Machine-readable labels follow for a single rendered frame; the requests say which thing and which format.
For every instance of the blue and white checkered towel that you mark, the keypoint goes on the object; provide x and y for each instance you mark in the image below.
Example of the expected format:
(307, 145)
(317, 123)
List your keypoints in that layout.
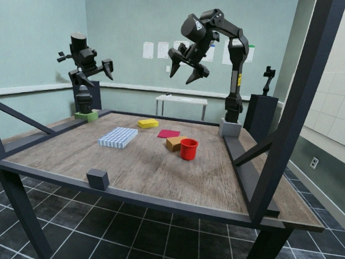
(119, 137)

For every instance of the pink square coaster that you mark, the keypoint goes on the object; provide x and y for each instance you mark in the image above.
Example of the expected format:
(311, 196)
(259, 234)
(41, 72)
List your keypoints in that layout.
(168, 134)

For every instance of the yellow sponge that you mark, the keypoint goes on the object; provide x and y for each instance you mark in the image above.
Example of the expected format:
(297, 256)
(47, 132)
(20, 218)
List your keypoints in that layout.
(148, 123)

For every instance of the tan rectangular block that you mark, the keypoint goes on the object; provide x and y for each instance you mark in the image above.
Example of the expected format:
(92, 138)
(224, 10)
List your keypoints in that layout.
(174, 144)

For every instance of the white tiled wall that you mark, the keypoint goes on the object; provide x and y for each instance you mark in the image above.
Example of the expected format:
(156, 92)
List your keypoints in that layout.
(325, 123)

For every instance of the red cup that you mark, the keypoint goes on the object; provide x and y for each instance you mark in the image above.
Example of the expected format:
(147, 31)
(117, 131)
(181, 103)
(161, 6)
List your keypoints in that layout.
(188, 148)

